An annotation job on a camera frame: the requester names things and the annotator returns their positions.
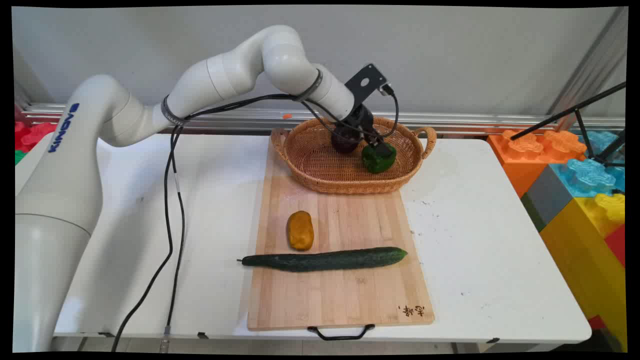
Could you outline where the purple red onion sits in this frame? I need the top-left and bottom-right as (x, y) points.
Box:
(331, 126), (362, 155)

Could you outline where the black cutting board handle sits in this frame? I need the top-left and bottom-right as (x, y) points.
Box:
(307, 324), (376, 342)

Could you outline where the black tripod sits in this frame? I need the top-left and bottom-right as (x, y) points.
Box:
(510, 81), (627, 167)

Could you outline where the yellow-brown potato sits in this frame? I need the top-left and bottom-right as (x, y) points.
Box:
(286, 210), (315, 252)

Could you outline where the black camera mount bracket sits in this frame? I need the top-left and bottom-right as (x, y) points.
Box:
(344, 63), (396, 108)

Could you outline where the woven wicker basket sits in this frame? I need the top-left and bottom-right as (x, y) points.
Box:
(270, 116), (438, 195)

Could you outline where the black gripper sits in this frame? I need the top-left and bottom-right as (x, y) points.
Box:
(333, 102), (396, 154)

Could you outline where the blue toy building block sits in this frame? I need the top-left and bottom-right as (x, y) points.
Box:
(549, 158), (626, 199)
(579, 130), (626, 162)

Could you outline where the bamboo cutting board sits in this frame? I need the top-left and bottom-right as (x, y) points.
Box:
(247, 134), (435, 332)

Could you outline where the aluminium rail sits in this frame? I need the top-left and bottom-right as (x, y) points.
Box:
(22, 103), (626, 135)

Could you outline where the yellow toy building block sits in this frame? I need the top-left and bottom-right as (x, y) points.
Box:
(539, 192), (628, 352)

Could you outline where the long dark green cucumber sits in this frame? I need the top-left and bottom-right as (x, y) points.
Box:
(237, 246), (409, 273)

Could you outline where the thick black cable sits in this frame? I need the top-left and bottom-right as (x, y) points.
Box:
(111, 94), (382, 353)

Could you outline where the orange toy building block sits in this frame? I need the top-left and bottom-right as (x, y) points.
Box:
(487, 129), (589, 199)

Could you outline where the green bell pepper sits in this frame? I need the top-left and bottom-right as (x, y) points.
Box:
(361, 142), (398, 175)

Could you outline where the black velcro strap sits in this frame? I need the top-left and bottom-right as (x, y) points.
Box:
(161, 95), (189, 126)
(292, 68), (324, 103)

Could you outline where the grey toy building block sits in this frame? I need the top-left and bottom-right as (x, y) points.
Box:
(520, 164), (574, 233)

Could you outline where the red toy building block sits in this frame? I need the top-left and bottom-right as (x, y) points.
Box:
(14, 121), (59, 153)
(604, 224), (627, 269)

